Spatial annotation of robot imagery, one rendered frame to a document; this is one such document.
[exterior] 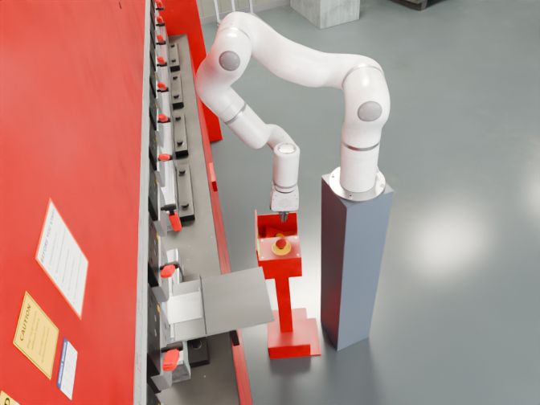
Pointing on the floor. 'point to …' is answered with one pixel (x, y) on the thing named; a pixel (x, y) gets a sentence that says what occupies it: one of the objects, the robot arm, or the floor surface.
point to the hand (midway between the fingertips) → (284, 215)
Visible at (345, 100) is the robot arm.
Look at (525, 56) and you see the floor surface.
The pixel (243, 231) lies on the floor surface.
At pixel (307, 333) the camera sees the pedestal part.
